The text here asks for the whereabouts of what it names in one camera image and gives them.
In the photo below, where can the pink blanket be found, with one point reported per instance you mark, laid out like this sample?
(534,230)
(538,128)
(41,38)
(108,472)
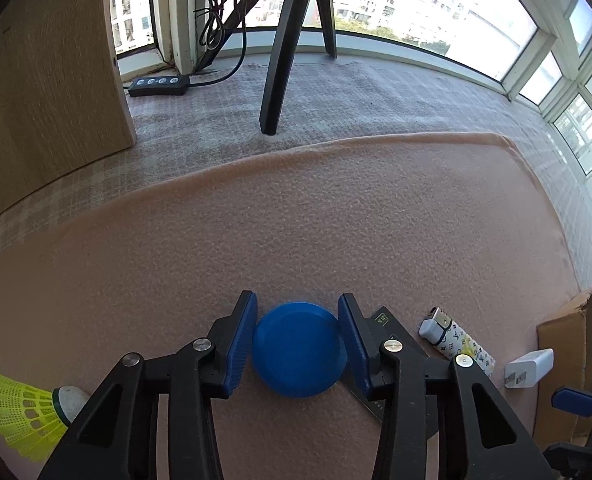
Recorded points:
(301,220)

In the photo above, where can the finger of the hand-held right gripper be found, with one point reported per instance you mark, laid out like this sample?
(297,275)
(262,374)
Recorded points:
(576,401)
(571,462)

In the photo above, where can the white patterned lighter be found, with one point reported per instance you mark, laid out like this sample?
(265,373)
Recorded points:
(441,332)

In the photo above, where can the brown cardboard box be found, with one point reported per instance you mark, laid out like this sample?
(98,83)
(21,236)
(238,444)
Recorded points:
(571,340)

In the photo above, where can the light oak board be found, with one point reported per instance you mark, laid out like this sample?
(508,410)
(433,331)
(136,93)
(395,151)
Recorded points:
(46,85)

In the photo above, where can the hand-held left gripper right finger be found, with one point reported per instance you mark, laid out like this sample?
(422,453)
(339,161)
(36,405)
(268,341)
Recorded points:
(353,340)

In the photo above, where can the black inline controller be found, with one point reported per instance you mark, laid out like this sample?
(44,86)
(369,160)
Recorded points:
(158,85)

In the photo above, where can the white wall charger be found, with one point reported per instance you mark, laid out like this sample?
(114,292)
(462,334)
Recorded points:
(531,367)

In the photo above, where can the yellow shuttlecock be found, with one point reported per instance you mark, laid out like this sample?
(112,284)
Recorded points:
(21,415)

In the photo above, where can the dark grey card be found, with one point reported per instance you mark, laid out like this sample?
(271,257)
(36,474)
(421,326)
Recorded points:
(403,332)

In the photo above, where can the white window frame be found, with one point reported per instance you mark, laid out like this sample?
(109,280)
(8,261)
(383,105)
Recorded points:
(541,50)

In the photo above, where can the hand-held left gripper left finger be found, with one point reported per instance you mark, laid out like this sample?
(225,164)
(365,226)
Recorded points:
(241,340)

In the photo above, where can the blue round lid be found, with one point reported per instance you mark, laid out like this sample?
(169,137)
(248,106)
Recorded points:
(298,350)

